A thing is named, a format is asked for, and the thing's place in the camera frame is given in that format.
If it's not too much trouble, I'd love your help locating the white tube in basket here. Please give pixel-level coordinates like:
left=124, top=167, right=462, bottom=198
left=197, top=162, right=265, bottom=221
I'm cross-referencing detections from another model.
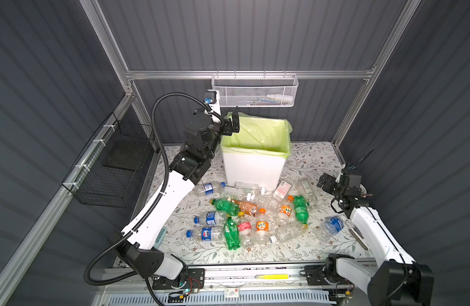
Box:
left=266, top=94, right=294, bottom=104

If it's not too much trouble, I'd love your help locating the clear bottle white cap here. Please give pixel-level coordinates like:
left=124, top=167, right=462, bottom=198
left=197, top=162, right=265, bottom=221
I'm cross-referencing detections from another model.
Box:
left=269, top=222, right=308, bottom=244
left=253, top=195, right=280, bottom=213

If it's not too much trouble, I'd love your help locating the clear bottle pink label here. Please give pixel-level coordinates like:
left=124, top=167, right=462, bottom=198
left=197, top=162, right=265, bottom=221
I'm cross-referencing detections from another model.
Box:
left=237, top=212, right=254, bottom=248

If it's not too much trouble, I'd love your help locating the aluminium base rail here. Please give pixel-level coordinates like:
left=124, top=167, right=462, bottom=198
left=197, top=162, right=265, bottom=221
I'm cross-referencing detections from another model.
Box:
left=93, top=260, right=362, bottom=305

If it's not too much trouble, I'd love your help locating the black corrugated left cable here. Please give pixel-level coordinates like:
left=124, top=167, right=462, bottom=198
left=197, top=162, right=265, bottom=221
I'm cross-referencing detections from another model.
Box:
left=83, top=92, right=213, bottom=286

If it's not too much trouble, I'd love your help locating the clear bottle blue label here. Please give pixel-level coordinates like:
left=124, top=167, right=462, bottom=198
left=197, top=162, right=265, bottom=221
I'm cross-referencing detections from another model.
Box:
left=194, top=182, right=226, bottom=196

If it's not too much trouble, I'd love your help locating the amber tea bottle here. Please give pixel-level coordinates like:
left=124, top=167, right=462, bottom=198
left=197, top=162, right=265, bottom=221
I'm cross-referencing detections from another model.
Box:
left=233, top=200, right=259, bottom=217

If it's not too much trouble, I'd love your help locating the crushed blue label water bottle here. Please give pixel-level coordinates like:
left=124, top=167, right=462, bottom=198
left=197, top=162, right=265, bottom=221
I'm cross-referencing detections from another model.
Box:
left=314, top=216, right=345, bottom=243

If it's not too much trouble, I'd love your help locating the white wire wall basket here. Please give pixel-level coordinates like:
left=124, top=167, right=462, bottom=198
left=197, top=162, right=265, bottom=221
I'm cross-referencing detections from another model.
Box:
left=211, top=73, right=299, bottom=108

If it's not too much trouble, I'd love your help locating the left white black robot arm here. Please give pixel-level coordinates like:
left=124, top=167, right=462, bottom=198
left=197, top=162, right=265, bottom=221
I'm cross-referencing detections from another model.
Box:
left=115, top=111, right=240, bottom=280

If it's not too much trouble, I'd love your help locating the teal calculator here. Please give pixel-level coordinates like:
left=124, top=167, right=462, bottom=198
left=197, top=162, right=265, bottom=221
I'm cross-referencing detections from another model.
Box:
left=154, top=227, right=167, bottom=249

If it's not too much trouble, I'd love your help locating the green plastic bin liner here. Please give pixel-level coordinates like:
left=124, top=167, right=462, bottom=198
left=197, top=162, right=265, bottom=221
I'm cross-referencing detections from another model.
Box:
left=220, top=113, right=292, bottom=159

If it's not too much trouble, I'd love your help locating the black wire side basket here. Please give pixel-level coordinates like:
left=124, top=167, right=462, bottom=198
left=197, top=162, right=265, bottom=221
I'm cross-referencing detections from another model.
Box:
left=62, top=114, right=156, bottom=209

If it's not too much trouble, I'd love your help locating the white waste bin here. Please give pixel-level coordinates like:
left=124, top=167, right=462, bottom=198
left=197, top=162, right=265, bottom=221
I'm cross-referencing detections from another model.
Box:
left=222, top=151, right=286, bottom=191

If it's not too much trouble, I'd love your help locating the green crushed bottle lower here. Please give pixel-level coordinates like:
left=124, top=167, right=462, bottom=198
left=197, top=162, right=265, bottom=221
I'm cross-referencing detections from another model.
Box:
left=224, top=217, right=241, bottom=251

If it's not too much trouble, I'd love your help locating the floral patterned table mat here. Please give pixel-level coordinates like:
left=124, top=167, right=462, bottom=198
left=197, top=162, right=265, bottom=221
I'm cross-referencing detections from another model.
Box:
left=153, top=142, right=374, bottom=265

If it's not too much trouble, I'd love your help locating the clear bottle blue cap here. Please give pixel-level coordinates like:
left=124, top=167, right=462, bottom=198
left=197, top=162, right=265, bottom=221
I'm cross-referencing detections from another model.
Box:
left=194, top=210, right=229, bottom=226
left=186, top=226, right=223, bottom=242

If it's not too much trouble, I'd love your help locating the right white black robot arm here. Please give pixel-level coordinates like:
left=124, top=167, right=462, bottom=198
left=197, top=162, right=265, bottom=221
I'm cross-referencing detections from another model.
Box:
left=317, top=168, right=434, bottom=305

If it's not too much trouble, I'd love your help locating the orange label bottle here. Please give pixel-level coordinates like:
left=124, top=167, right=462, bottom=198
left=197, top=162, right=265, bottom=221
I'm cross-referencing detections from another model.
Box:
left=277, top=196, right=294, bottom=226
left=255, top=209, right=270, bottom=244

